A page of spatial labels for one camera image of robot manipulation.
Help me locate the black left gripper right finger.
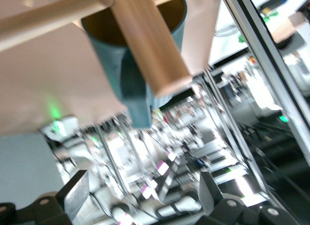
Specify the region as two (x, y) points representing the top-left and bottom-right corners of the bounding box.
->
(193, 171), (300, 225)

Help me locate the aluminium frame post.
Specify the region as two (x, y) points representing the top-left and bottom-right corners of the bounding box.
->
(220, 0), (310, 162)

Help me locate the dark teal mug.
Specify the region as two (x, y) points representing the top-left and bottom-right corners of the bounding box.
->
(80, 0), (188, 129)

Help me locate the wooden mug tree rack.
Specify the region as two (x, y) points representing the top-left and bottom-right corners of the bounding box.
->
(0, 0), (194, 98)

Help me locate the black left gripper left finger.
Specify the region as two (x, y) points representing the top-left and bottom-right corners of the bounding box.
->
(0, 170), (91, 225)

